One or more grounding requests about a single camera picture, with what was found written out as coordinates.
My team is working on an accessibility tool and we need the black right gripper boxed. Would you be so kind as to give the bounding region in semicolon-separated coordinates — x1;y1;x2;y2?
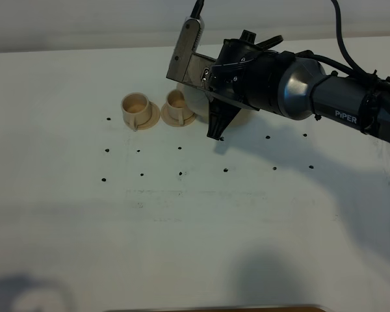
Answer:
207;30;295;140

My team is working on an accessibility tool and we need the beige teapot with lid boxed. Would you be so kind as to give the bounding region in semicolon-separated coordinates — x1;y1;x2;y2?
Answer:
177;83;209;124

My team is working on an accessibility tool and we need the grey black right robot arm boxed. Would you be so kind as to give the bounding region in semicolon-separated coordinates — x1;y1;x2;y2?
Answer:
207;31;390;143

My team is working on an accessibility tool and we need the round beige teapot saucer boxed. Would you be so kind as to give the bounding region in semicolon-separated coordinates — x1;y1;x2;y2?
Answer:
197;109;254;127

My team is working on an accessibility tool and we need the beige saucer under centre cup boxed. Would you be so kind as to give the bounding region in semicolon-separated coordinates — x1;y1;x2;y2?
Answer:
161;101;196;127

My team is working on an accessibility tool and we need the beige saucer under cup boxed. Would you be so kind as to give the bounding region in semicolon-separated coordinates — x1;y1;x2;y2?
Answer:
123;101;160;131
161;101;196;127

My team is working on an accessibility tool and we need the beige teacup centre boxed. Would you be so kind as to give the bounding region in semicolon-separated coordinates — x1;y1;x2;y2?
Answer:
161;90;196;127

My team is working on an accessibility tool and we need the beige teacup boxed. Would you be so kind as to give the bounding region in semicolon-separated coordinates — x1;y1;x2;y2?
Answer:
161;90;196;127
121;92;151;131

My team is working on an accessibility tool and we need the beige saucer under left cup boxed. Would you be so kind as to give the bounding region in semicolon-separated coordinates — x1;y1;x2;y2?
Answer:
123;101;160;131

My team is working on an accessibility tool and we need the beige teacup left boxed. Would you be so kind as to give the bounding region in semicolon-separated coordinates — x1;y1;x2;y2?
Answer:
121;92;151;131

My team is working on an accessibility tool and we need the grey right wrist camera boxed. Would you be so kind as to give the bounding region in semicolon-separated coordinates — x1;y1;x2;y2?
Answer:
166;18;216;90

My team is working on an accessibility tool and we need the black right camera cable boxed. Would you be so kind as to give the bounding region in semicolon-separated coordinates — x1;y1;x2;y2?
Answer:
188;0;390;92

